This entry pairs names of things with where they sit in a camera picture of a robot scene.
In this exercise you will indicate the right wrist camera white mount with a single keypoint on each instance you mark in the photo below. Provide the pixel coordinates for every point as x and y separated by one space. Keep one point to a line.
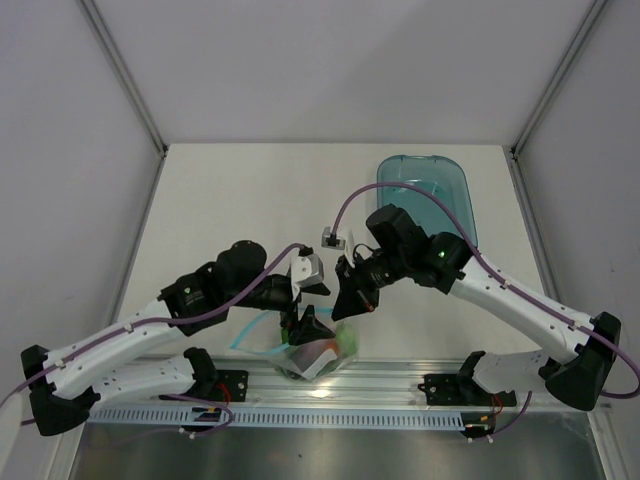
341 240

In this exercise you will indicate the right side aluminium rail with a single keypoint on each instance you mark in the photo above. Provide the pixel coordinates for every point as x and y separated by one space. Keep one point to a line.
534 233

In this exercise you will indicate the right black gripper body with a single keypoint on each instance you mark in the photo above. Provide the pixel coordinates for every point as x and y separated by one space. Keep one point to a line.
377 271

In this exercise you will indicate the clear zip bag blue zipper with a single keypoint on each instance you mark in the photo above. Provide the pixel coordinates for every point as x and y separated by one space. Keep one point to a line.
260 339

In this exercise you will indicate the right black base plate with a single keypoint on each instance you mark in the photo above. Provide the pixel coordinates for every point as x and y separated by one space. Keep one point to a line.
454 390

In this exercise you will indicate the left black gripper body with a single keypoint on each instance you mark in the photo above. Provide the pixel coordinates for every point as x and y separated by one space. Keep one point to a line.
289 314

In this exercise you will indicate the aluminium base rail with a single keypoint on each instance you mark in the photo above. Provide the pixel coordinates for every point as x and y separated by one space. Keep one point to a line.
361 384

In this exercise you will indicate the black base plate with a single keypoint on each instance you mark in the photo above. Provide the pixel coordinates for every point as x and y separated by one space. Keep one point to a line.
454 390
232 386

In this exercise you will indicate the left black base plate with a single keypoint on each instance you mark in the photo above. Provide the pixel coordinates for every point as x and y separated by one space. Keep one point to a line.
232 386

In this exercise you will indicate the left aluminium frame post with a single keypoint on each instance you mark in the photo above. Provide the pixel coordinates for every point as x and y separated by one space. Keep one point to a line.
118 65

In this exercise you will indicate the aluminium frame post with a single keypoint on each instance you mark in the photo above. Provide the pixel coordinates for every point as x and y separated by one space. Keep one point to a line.
118 65
560 74

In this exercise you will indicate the slotted grey cable duct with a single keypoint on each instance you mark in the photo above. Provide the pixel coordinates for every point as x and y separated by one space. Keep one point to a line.
246 416

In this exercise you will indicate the green toy bell pepper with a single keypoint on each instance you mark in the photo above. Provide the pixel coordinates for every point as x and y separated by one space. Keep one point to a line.
346 337

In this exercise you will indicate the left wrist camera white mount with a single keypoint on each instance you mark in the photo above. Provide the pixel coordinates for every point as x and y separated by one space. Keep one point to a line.
306 273

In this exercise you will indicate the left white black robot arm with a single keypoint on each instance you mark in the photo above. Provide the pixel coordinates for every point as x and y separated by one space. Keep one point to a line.
67 385

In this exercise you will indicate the right aluminium frame post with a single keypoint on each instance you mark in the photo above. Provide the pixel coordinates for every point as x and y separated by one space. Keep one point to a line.
560 74

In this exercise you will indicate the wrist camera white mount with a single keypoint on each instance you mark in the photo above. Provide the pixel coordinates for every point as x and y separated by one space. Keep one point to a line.
341 240
306 273

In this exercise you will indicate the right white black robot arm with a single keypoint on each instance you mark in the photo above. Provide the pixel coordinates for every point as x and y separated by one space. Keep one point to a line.
576 350

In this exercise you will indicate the teal plastic tray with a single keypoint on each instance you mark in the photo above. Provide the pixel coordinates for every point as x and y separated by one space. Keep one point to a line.
433 190

